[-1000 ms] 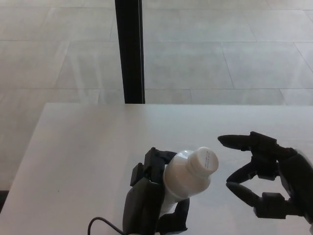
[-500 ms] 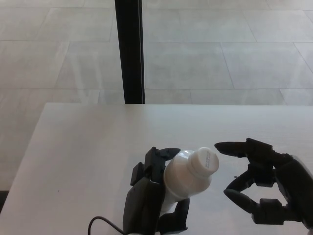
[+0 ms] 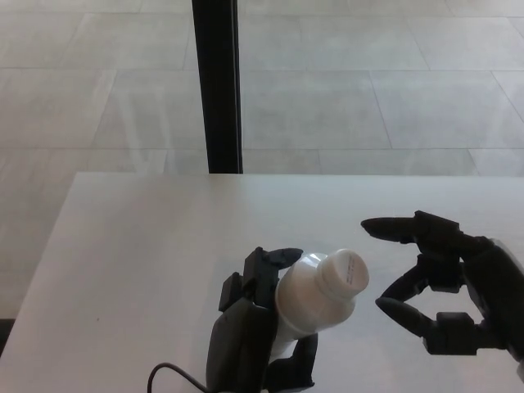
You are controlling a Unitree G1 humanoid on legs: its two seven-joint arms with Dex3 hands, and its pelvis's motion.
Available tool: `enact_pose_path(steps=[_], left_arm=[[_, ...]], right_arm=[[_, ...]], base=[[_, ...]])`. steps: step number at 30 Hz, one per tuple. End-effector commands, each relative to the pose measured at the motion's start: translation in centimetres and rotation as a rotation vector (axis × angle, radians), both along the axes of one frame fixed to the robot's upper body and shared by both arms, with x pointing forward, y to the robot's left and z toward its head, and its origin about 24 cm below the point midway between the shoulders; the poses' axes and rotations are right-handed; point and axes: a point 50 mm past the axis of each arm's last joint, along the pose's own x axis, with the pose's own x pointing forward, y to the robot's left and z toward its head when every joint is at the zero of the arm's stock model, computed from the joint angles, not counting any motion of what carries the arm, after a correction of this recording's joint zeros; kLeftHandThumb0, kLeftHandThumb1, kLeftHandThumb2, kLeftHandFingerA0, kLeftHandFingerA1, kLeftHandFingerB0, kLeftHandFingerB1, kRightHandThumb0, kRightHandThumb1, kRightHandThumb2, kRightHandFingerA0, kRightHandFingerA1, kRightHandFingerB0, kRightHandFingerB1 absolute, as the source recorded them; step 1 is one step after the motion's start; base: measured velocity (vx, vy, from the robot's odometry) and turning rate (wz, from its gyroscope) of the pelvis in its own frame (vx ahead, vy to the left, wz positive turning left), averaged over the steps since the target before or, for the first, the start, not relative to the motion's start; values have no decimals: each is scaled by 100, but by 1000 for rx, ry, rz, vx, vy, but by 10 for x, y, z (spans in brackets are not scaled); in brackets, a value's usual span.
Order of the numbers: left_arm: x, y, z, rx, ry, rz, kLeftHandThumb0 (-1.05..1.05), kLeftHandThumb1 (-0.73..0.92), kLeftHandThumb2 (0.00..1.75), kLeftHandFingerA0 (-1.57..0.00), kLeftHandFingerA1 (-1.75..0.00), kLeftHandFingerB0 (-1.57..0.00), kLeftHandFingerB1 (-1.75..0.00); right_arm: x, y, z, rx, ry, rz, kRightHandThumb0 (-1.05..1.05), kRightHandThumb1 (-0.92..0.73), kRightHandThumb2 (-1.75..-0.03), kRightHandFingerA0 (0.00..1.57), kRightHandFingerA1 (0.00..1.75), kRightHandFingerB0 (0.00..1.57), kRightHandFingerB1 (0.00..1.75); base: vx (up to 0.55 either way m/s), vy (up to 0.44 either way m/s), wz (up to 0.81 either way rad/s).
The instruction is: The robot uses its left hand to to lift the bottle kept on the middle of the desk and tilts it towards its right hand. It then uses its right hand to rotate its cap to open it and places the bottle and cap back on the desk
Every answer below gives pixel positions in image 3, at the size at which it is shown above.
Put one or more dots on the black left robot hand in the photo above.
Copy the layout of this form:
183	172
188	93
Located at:
237	348

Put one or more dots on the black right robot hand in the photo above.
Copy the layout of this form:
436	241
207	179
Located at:
491	278

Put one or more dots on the white plastic bottle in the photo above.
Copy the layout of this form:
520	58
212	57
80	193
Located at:
303	303

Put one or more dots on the white screw cap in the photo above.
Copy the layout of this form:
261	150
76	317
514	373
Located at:
346	274

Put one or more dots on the black vertical window post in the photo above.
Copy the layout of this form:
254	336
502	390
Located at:
219	86

